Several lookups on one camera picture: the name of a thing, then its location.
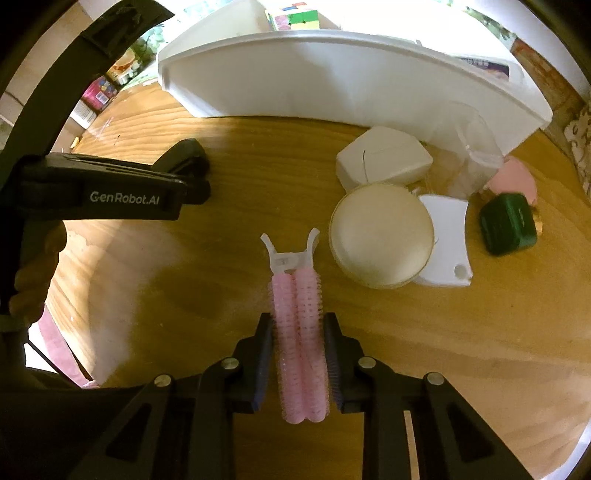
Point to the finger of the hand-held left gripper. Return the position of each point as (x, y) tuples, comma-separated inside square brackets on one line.
[(184, 154), (196, 191)]

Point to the letter printed bag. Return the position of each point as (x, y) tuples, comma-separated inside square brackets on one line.
[(577, 138)]

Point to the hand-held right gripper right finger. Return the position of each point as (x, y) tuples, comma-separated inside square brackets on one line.
[(333, 364)]

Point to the clear plastic bag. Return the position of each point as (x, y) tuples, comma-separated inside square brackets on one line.
[(471, 143)]

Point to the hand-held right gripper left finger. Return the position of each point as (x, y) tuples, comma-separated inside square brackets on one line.
[(263, 360)]

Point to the green small case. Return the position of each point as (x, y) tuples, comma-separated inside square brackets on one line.
[(508, 224)]

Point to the white labelled rectangular box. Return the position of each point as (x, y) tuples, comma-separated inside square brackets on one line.
[(485, 67)]

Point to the person's left hand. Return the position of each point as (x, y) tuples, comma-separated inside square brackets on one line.
[(39, 277)]

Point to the white angular box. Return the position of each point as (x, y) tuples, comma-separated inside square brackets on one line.
[(383, 157)]

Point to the colourful puzzle cube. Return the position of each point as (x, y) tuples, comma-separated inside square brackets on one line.
[(295, 18)]

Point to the pink hair roller clip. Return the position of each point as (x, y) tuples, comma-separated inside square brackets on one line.
[(300, 323)]

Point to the cream round compact case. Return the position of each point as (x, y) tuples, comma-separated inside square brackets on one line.
[(381, 235)]

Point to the pink cloth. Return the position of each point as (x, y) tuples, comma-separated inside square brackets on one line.
[(60, 355)]

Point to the white plastic bin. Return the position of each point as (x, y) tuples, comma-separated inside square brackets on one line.
[(346, 78)]

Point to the pink round object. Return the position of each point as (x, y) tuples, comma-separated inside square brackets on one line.
[(512, 177)]

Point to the orange printed cardboard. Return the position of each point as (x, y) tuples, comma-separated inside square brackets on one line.
[(545, 78)]

